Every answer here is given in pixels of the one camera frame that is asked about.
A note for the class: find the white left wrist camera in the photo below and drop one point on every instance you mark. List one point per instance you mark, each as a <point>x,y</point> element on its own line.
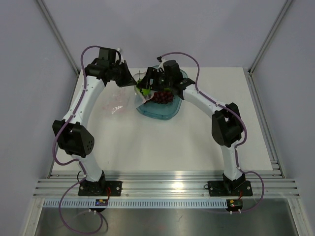
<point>120,58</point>

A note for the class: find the aluminium frame post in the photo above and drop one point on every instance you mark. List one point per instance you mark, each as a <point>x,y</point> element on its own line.
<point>56,33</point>
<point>270,35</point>

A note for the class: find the purple toy grape bunch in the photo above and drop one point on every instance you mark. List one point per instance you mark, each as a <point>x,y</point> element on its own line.
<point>160,97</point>

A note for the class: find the teal plastic tray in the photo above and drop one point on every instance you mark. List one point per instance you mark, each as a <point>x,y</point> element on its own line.
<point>161,111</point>

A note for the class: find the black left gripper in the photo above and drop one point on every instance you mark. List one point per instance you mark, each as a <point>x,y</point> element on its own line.
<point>128,79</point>

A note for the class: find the white slotted cable duct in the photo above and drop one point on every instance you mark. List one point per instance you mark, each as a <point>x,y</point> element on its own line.
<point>137,203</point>

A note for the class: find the right aluminium frame post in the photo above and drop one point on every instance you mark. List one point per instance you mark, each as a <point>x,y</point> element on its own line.
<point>270,35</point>

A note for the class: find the left aluminium frame post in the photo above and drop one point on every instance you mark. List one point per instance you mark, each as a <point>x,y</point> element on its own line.
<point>56,33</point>

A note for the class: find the clear zip top bag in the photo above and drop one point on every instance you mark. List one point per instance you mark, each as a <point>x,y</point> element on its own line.
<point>118,101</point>

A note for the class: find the aluminium rail base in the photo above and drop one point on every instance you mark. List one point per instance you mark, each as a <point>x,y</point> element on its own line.
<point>163,185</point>

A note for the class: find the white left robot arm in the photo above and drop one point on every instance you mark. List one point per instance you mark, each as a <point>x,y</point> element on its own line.
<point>73,142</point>

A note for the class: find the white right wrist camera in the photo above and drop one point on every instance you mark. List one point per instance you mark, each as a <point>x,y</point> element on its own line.
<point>161,61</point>

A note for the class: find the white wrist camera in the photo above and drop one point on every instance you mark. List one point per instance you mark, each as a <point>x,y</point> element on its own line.
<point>120,58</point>
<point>161,61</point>

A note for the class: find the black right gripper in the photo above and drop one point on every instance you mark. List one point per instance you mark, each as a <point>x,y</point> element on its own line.
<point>150,73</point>

